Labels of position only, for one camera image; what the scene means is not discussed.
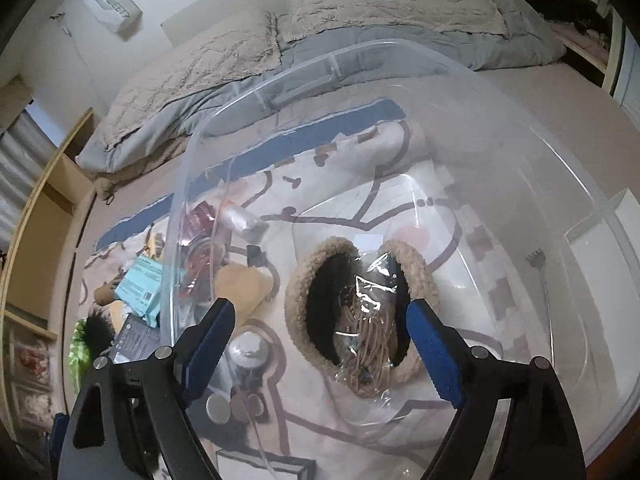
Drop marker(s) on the clear plastic storage bin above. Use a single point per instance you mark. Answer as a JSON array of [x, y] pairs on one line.
[[500, 160]]

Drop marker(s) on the brown wooden figure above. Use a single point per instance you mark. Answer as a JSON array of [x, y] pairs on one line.
[[107, 292]]

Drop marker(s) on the glass jar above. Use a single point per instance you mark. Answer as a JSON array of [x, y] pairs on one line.
[[30, 375]]

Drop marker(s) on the white hanging bag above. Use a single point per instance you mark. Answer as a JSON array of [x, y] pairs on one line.
[[112, 12]]

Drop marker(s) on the wooden shelf unit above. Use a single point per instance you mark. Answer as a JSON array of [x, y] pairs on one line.
[[45, 235]]

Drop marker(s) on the blue-grey duvet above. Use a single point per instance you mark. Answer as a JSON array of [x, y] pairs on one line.
[[350, 40]]

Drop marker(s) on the beige fuzzy blanket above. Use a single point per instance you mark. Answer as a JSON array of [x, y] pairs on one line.
[[130, 170]]

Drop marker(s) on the teal wipes packet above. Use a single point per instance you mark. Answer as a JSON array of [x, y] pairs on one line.
[[140, 285]]

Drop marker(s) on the wooden closet shelf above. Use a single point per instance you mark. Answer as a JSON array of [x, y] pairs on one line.
[[595, 55]]

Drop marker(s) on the small red box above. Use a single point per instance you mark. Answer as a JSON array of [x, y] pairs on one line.
[[200, 220]]

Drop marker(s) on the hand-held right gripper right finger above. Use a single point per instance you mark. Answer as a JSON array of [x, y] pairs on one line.
[[435, 355]]

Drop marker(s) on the pile of dark clothes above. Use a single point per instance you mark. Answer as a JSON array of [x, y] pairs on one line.
[[575, 15]]

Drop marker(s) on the white box with black lettering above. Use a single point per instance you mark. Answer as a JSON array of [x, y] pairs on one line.
[[260, 465]]

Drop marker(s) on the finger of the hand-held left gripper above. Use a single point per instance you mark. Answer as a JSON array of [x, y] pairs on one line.
[[59, 435]]

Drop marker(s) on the beige printed curtain valance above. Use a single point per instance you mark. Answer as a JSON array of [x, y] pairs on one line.
[[12, 100]]

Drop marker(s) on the beige fluffy headband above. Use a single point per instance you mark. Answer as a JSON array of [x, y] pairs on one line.
[[300, 280]]

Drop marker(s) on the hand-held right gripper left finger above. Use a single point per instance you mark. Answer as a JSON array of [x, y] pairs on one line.
[[205, 345]]

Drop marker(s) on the beige bed sheet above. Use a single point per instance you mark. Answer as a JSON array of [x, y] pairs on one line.
[[550, 90]]

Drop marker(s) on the yellow sponge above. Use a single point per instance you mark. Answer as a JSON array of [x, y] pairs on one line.
[[247, 287]]

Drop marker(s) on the green patterned pouch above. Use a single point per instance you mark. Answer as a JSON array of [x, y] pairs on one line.
[[79, 360]]

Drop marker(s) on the white louvered door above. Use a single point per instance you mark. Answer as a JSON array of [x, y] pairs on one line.
[[627, 80]]

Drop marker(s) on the beige quilted pillow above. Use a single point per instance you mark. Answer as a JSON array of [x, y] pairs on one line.
[[200, 70], [390, 0]]

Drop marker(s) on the grey curtain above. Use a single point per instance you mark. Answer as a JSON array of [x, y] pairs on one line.
[[25, 175]]

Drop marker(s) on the small white bottle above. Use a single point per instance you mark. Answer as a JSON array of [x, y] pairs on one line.
[[250, 355]]

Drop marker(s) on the black fur pompom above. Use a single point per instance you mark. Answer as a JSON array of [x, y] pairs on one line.
[[99, 330]]

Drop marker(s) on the wall hook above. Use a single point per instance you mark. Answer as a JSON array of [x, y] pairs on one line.
[[59, 17]]

